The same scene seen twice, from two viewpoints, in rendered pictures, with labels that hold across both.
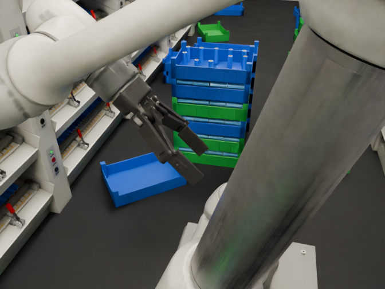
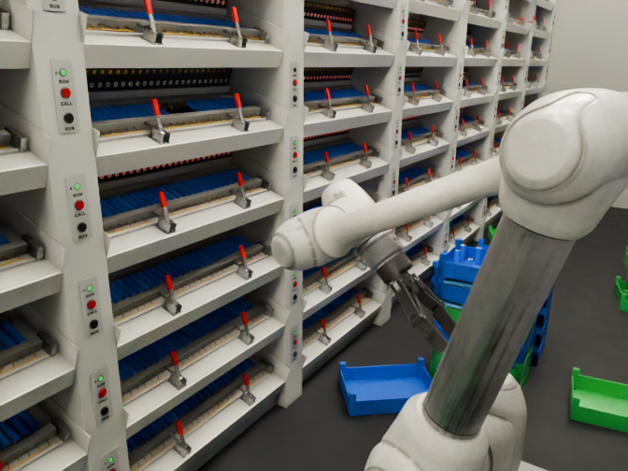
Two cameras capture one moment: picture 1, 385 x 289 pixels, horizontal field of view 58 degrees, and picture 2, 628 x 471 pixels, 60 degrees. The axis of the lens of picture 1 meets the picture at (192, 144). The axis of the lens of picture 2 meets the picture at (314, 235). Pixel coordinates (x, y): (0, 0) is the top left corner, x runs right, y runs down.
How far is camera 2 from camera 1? 0.53 m
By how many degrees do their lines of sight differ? 24
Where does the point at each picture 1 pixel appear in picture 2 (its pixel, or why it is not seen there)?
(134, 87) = (398, 259)
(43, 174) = (282, 355)
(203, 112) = not seen: hidden behind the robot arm
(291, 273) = not seen: outside the picture
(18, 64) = (321, 224)
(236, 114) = not seen: hidden behind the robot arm
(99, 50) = (379, 220)
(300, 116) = (497, 259)
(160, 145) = (413, 308)
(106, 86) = (374, 255)
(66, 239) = (290, 435)
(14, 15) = (296, 193)
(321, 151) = (509, 282)
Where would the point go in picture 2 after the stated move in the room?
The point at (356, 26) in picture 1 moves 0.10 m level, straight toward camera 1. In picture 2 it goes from (516, 209) to (478, 224)
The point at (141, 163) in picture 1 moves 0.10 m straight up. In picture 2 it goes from (387, 376) to (388, 350)
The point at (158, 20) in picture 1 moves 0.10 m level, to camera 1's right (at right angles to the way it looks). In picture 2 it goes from (424, 204) to (483, 208)
